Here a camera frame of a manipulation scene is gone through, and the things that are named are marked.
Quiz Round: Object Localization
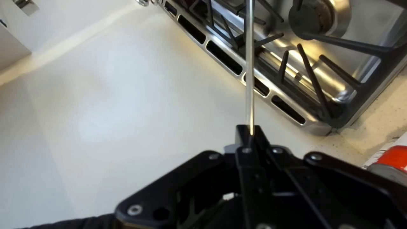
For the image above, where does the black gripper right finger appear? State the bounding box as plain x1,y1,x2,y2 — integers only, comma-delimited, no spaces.
253,124,407,229

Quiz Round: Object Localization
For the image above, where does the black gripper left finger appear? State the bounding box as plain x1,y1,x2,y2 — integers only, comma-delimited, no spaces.
113,124,256,229

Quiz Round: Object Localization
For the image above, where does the thin metal rod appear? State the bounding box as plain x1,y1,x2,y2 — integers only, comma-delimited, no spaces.
244,0,257,137

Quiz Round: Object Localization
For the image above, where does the red capped white container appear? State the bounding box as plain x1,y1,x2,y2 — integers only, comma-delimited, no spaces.
365,133,407,188

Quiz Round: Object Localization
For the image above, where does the stainless steel gas range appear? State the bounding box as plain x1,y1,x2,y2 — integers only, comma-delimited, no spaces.
135,0,407,137

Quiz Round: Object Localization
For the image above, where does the black cast iron grate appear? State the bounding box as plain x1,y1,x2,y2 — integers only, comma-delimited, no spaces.
186,0,407,128

